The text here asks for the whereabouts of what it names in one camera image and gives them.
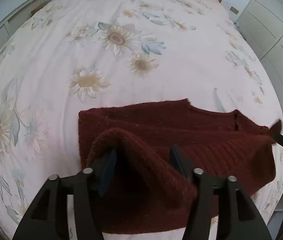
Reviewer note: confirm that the white wardrobe doors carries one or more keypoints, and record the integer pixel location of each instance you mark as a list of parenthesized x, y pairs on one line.
[(276, 30)]

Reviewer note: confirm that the wall switch plate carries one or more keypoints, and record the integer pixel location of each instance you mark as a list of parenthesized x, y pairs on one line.
[(234, 10)]

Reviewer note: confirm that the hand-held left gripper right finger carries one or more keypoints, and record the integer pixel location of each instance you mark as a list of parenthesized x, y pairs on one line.
[(179, 158)]

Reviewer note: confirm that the dark red knitted sweater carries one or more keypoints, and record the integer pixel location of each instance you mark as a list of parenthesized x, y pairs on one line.
[(156, 130)]

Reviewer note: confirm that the floral white bed cover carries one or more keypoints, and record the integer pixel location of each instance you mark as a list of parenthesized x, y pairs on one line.
[(81, 42)]

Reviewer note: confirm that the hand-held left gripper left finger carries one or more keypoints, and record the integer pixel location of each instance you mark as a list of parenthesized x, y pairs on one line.
[(107, 170)]

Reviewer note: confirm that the wooden nightstand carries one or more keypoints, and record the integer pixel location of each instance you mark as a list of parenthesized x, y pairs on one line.
[(40, 7)]

